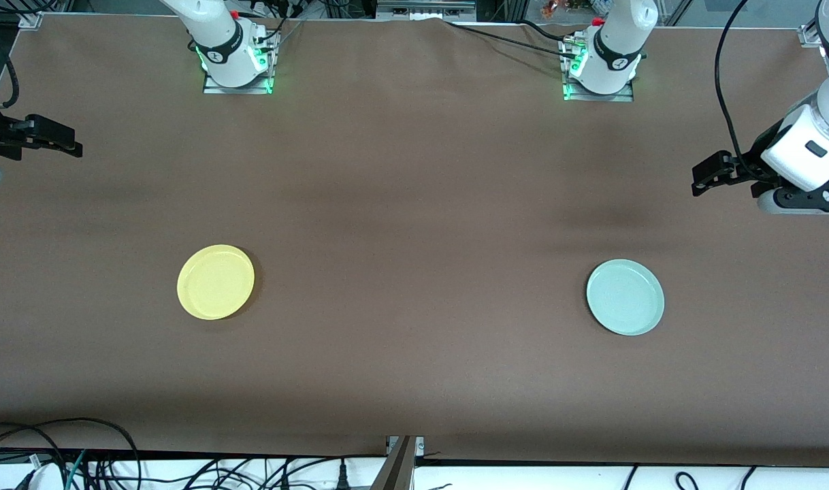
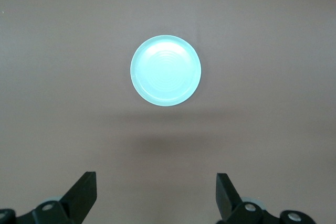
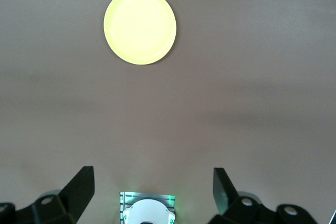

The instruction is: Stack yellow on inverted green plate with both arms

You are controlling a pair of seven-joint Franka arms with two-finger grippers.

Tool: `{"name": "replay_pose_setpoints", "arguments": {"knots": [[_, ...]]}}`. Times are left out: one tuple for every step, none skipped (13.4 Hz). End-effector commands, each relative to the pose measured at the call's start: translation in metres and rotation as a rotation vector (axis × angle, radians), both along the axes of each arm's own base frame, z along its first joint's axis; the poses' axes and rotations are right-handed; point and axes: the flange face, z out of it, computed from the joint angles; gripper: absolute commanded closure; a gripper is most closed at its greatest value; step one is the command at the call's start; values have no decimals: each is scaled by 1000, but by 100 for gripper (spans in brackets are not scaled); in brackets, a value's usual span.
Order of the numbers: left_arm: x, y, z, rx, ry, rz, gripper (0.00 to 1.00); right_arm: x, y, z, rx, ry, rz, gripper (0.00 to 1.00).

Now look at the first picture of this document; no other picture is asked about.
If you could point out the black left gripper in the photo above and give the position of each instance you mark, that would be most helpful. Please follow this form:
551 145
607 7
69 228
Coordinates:
750 165

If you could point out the pale green round plate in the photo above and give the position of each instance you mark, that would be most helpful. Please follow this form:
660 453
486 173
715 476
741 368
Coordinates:
625 297

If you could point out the yellow round plate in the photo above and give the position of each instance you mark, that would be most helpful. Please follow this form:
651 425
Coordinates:
216 282

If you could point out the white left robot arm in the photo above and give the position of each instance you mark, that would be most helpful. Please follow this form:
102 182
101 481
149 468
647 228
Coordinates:
806 143

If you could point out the brown table cover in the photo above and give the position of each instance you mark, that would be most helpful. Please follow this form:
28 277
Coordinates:
414 204

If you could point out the black power plug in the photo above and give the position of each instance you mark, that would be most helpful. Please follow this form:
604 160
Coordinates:
343 480

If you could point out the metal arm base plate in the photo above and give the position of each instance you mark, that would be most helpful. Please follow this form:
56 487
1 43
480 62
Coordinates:
622 96
214 88

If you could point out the aluminium corner bracket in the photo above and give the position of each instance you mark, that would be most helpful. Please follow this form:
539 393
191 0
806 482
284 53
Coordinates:
32 20
810 35

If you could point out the aluminium profile bracket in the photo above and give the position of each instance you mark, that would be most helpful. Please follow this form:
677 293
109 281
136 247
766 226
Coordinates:
401 463

